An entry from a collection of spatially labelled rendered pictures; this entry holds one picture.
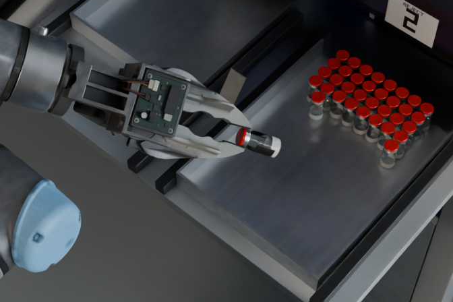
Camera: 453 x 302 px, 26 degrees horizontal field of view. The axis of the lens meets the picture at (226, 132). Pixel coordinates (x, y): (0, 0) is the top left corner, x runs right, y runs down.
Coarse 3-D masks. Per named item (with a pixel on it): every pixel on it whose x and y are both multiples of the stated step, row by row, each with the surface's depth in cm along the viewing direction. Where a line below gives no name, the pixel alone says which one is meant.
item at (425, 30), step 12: (396, 0) 143; (396, 12) 145; (408, 12) 143; (420, 12) 141; (396, 24) 147; (408, 24) 145; (420, 24) 143; (432, 24) 141; (420, 36) 145; (432, 36) 143
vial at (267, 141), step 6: (252, 132) 105; (258, 132) 105; (246, 138) 104; (252, 138) 105; (258, 138) 105; (264, 138) 105; (270, 138) 105; (276, 138) 106; (246, 144) 104; (252, 144) 105; (258, 144) 105; (264, 144) 105; (270, 144) 105; (276, 144) 105; (276, 150) 105; (270, 156) 106
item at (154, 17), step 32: (96, 0) 162; (128, 0) 165; (160, 0) 165; (192, 0) 165; (224, 0) 165; (256, 0) 165; (288, 0) 165; (96, 32) 157; (128, 32) 161; (160, 32) 161; (192, 32) 161; (224, 32) 161; (256, 32) 161; (160, 64) 157; (192, 64) 157; (224, 64) 153
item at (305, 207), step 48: (288, 96) 153; (288, 144) 148; (336, 144) 148; (432, 144) 148; (192, 192) 141; (240, 192) 143; (288, 192) 143; (336, 192) 143; (384, 192) 143; (288, 240) 138; (336, 240) 138
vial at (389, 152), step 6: (384, 144) 142; (390, 144) 142; (396, 144) 142; (384, 150) 143; (390, 150) 142; (396, 150) 142; (384, 156) 143; (390, 156) 143; (384, 162) 144; (390, 162) 144
